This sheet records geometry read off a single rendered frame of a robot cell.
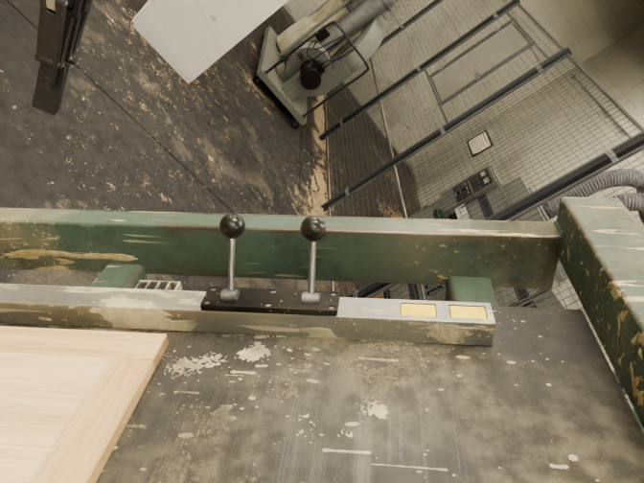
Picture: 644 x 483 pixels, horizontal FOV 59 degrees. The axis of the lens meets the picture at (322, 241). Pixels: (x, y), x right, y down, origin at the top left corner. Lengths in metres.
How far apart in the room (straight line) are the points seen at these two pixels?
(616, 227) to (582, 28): 8.88
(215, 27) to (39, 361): 3.74
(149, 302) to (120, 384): 0.15
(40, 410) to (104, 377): 0.08
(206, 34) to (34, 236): 3.38
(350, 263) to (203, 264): 0.28
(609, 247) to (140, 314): 0.70
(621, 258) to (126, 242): 0.84
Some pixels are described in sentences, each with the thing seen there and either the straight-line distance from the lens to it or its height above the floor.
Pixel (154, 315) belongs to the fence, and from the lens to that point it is 0.88.
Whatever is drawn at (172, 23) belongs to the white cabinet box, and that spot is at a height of 0.24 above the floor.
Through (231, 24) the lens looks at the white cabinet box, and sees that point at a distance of 4.40.
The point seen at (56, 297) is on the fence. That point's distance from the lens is 0.96.
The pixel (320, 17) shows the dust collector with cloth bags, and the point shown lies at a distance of 6.53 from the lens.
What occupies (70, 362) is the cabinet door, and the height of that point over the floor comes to 1.19.
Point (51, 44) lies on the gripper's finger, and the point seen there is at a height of 1.45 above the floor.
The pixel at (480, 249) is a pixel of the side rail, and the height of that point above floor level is 1.67.
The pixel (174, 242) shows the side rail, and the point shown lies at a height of 1.22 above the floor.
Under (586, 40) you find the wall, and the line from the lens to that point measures 9.93.
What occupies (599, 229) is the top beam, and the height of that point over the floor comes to 1.85.
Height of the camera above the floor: 1.83
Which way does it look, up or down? 22 degrees down
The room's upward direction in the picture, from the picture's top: 58 degrees clockwise
